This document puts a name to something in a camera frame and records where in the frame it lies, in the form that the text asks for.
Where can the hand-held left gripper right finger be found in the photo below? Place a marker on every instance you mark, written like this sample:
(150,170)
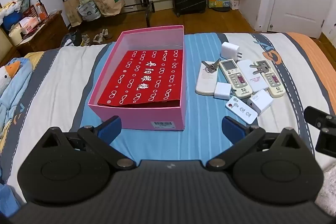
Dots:
(232,129)

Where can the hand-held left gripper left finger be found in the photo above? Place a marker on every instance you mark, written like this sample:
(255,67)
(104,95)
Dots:
(111,128)

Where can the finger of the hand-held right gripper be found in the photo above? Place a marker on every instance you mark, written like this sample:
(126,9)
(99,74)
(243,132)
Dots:
(325,132)

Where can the small white remote red button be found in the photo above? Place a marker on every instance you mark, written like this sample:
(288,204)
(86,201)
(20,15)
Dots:
(241,109)

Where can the pink cardboard box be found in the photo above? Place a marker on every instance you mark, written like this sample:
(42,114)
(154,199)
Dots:
(136,116)

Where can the large white wall charger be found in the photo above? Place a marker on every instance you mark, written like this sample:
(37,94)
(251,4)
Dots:
(261,104)

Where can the small white cube charger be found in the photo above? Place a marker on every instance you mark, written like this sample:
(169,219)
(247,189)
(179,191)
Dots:
(222,91)

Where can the white air conditioner remote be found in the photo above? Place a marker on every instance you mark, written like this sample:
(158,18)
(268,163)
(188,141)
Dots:
(233,77)
(274,82)

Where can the plain white remote control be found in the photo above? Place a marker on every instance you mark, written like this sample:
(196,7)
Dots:
(206,83)

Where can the white power bank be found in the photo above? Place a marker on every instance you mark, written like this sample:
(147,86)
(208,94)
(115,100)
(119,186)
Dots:
(246,66)

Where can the white plug charger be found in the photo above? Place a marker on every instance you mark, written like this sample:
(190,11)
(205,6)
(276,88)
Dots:
(228,50)

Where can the red printed paper bag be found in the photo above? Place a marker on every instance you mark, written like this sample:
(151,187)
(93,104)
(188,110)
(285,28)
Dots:
(147,77)

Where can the striped bed sheet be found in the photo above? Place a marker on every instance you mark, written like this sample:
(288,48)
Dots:
(52,87)

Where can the pair of white slippers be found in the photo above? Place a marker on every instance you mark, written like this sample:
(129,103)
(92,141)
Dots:
(101,36)

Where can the dark bag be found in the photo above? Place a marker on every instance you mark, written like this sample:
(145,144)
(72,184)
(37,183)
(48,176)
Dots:
(71,39)

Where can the light blue blanket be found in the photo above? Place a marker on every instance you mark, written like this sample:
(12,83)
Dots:
(15,98)

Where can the wooden nightstand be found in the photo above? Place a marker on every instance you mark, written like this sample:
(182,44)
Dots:
(47,35)

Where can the white goose plush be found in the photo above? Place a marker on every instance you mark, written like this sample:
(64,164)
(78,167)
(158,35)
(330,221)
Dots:
(5,77)

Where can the printed white plastic bag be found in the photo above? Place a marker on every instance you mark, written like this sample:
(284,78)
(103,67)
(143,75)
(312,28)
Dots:
(88,11)

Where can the plain brown paper bag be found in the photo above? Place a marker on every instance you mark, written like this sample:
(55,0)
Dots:
(72,12)

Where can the blue cloth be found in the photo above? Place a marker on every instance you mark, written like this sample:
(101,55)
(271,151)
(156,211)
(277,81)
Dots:
(8,200)

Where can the pink tissue box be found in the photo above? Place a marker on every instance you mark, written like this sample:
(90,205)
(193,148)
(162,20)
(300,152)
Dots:
(30,24)

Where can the wooden headboard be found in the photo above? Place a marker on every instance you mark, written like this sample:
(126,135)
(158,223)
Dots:
(6,48)

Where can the cream container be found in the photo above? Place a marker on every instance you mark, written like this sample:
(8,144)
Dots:
(15,35)

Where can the orange bottle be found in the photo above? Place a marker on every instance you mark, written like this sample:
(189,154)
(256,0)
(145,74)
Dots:
(41,11)

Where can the red box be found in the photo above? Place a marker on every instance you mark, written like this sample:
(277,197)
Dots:
(30,11)

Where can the blue bag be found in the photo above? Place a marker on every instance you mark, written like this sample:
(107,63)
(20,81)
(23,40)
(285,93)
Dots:
(11,20)

